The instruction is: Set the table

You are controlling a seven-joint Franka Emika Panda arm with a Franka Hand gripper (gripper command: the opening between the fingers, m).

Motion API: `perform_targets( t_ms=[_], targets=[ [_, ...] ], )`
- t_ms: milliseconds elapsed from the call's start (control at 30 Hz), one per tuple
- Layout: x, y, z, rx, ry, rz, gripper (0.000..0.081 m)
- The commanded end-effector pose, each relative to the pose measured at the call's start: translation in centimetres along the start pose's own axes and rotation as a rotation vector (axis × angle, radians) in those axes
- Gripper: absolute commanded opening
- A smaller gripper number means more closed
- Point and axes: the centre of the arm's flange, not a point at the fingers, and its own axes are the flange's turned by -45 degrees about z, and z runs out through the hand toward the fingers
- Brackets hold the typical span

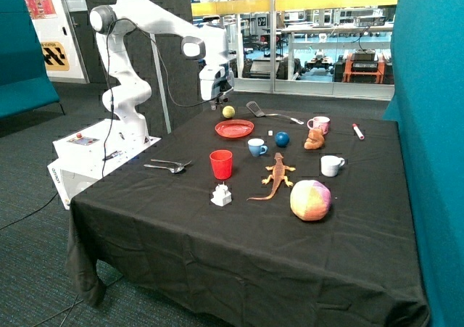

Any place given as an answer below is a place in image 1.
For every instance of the blue ball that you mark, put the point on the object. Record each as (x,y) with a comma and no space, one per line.
(282,139)

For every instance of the yellow black sign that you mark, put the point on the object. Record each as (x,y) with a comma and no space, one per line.
(54,56)

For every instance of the orange toy lizard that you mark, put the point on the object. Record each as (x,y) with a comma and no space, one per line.
(277,176)

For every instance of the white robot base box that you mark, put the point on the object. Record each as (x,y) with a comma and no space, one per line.
(86,156)

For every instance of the multicolour plush ball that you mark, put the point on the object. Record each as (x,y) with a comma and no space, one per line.
(310,200)

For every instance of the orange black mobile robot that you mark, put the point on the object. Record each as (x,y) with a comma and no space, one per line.
(364,66)

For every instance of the black tablecloth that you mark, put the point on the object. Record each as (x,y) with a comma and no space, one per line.
(252,262)

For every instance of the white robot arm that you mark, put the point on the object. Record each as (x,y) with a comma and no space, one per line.
(112,22)

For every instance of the white mug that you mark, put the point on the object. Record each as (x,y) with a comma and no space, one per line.
(330,165)

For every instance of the teal sofa bench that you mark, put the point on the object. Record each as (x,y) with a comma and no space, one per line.
(25,84)

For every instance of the metal spoon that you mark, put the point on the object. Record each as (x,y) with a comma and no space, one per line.
(173,170)

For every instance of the yellow tennis ball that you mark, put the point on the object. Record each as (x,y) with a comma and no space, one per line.
(228,112)

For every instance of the brown plush toy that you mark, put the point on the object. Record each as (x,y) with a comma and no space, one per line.
(315,139)

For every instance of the teal partition wall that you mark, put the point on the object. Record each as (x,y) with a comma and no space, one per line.
(427,50)

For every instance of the pink mug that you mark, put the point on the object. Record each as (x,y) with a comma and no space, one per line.
(321,122)

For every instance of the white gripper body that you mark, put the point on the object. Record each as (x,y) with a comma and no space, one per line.
(216,81)

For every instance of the red plastic plate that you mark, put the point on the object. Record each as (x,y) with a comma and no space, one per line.
(234,128)

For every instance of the blue cup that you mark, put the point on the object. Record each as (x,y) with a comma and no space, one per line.
(257,147)

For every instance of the metal fork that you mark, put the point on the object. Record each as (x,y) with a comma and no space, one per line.
(179,164)

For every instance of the red plastic cup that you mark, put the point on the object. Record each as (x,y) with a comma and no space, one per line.
(221,162)

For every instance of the red white marker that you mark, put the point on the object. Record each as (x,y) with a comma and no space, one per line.
(358,132)

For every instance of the white power adapter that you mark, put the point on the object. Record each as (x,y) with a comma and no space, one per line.
(221,196)

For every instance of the black acoustic panel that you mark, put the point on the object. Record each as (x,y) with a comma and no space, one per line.
(173,78)

